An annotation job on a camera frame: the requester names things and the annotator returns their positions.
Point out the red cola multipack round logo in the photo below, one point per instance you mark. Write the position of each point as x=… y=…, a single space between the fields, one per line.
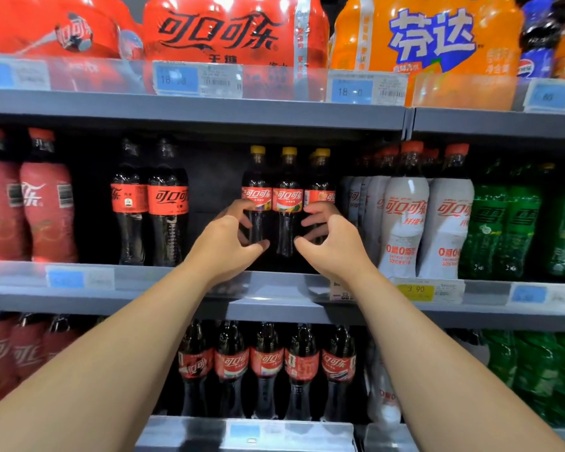
x=56 y=28

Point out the orange Fanta multipack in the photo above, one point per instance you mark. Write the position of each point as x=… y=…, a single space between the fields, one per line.
x=424 y=37

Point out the grey store shelving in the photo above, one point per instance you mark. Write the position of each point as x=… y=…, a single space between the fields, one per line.
x=217 y=113

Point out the person's left forearm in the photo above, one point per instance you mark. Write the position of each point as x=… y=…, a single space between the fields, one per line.
x=85 y=372

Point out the person's right forearm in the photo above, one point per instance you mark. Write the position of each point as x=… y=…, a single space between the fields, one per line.
x=452 y=372

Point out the row of green soda bottles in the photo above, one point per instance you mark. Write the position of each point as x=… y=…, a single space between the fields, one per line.
x=541 y=372

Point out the row of dark cola bottles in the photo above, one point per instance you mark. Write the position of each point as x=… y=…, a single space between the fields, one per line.
x=151 y=202
x=268 y=362
x=288 y=197

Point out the person's right hand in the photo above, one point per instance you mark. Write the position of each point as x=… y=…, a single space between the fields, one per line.
x=339 y=249

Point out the red cola multipack large script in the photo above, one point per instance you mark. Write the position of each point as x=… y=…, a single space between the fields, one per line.
x=226 y=33

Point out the large cola bottle blue cap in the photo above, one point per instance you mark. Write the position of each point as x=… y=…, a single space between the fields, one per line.
x=539 y=42

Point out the person's left hand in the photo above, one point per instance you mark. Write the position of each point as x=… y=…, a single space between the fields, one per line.
x=226 y=254

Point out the white cola bottle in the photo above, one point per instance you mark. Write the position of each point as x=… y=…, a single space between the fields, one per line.
x=381 y=390
x=471 y=343

